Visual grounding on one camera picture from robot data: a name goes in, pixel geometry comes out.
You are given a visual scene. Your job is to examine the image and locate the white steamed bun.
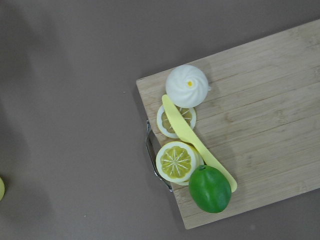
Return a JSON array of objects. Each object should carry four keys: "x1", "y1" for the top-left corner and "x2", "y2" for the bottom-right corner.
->
[{"x1": 165, "y1": 65, "x2": 211, "y2": 108}]

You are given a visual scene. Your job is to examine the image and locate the metal cutting board handle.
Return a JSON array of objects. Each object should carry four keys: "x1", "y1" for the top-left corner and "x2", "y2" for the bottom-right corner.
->
[{"x1": 144, "y1": 120, "x2": 174, "y2": 193}]

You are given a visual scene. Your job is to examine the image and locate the bamboo cutting board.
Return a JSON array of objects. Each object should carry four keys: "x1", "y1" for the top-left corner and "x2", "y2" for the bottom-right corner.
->
[{"x1": 135, "y1": 18, "x2": 320, "y2": 230}]

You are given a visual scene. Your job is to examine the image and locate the green lime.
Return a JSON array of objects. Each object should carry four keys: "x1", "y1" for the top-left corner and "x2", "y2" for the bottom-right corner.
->
[{"x1": 188, "y1": 165, "x2": 232, "y2": 214}]

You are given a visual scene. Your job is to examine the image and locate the yellow plastic knife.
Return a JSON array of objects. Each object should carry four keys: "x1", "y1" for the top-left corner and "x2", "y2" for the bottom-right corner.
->
[{"x1": 161, "y1": 94, "x2": 238, "y2": 193}]

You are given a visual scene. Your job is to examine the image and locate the lemon ring slice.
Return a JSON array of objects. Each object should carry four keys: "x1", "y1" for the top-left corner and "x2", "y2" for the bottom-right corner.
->
[{"x1": 156, "y1": 105, "x2": 197, "y2": 139}]

